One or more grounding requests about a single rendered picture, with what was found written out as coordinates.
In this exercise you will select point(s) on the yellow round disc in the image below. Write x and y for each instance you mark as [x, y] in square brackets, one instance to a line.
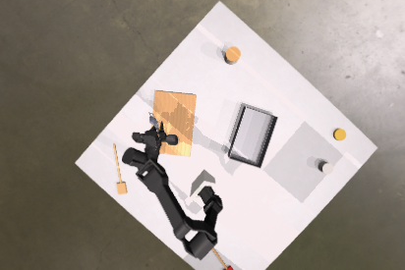
[339, 134]

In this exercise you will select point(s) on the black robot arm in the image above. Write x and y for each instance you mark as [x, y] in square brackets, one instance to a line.
[156, 181]

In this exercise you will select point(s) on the grey cylinder with orange top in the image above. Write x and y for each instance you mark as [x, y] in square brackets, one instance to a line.
[232, 55]

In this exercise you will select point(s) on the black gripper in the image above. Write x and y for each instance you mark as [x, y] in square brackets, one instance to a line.
[170, 139]

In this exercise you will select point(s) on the light wooden board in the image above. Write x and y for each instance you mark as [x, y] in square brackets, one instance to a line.
[177, 112]

